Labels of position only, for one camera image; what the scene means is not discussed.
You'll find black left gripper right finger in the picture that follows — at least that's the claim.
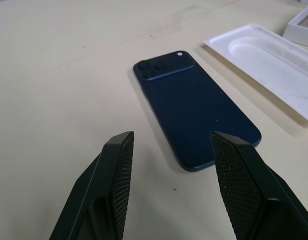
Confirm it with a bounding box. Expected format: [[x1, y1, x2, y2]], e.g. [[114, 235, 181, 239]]
[[210, 131, 308, 240]]

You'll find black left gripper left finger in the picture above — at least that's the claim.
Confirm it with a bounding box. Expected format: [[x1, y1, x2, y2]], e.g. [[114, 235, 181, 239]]
[[49, 130, 135, 240]]

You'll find dark blue smartphone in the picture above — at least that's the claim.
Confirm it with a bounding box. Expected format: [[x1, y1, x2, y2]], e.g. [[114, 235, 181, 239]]
[[132, 50, 262, 173]]

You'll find white phone box base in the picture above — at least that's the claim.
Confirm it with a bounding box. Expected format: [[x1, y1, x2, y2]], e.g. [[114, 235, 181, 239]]
[[283, 3, 308, 49], [202, 22, 308, 129]]

